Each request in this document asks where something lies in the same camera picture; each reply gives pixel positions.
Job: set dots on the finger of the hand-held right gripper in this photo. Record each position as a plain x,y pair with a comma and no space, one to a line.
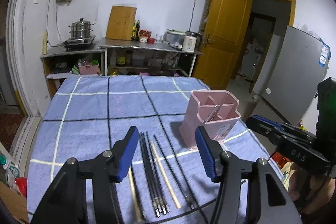
260,127
266,120

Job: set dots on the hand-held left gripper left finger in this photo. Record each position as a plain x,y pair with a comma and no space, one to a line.
127,155

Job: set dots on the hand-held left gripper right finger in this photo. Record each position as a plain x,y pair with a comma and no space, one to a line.
206,153

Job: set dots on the pink utensil holder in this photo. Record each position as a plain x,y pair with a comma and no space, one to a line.
207,132

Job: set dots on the wooden chopstick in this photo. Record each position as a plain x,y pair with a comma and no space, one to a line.
134,195
166,179

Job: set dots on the person's right hand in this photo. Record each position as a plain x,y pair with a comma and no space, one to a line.
324,192

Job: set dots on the red printed box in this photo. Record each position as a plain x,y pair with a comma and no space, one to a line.
279,159

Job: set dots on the grey refrigerator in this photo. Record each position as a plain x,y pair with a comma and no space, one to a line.
291,69

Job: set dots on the blue checked tablecloth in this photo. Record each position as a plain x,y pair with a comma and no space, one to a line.
86,113

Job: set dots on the pink plastic basket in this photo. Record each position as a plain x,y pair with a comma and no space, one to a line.
88,69

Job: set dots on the yellow jar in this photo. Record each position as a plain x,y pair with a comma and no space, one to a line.
120,61

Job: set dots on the yellow wooden door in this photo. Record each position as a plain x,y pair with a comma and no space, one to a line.
223,29

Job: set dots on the white electric kettle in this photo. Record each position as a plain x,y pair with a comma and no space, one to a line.
189,43

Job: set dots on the steel kitchen table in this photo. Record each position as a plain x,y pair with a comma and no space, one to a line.
136,43

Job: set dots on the small red jar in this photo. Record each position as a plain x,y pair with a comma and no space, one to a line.
151,40

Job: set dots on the clear plastic container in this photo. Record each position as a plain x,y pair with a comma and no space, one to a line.
173,37

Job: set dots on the red label jar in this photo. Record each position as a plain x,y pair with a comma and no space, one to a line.
143,36

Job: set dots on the clear glass cup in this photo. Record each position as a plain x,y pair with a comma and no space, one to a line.
158,39

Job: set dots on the black induction cooker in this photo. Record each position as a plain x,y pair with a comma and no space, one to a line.
78,43

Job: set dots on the dark sauce bottle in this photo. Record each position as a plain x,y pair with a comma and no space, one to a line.
136,31

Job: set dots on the wooden shelf cabinet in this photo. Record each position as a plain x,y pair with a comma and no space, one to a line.
52,54

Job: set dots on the wooden cutting board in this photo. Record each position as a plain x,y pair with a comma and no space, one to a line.
120,23

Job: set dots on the steel steamer pot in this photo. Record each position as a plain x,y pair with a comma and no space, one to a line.
80,29

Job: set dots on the beige power strip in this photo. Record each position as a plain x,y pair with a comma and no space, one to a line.
45,43

